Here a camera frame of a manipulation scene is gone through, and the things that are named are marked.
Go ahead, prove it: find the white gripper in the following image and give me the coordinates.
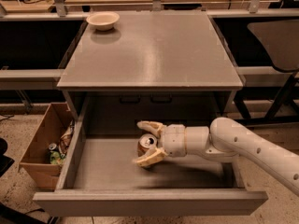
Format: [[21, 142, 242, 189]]
[[135, 120, 187, 168]]

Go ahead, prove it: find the orange soda can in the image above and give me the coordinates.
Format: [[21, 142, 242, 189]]
[[137, 133, 157, 157]]

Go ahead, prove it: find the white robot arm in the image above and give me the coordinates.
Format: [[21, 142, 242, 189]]
[[135, 117, 299, 195]]

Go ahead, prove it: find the open grey top drawer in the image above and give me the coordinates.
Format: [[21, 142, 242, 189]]
[[34, 94, 267, 217]]

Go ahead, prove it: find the grey drawer cabinet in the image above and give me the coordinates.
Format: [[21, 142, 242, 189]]
[[58, 10, 243, 122]]

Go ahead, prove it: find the green can in box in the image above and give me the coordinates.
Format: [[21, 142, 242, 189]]
[[48, 143, 65, 165]]

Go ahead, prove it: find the crumpled wrapper in box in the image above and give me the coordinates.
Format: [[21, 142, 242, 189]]
[[58, 123, 74, 155]]

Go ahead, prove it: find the cardboard box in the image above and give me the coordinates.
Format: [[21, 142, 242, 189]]
[[19, 103, 73, 190]]

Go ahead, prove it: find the white bowl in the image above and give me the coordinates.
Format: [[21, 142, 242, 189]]
[[87, 11, 120, 31]]

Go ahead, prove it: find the black object at left edge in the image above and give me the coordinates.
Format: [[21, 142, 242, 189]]
[[0, 138, 14, 177]]

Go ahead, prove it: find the grey chair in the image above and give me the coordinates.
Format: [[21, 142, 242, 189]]
[[248, 20, 299, 120]]

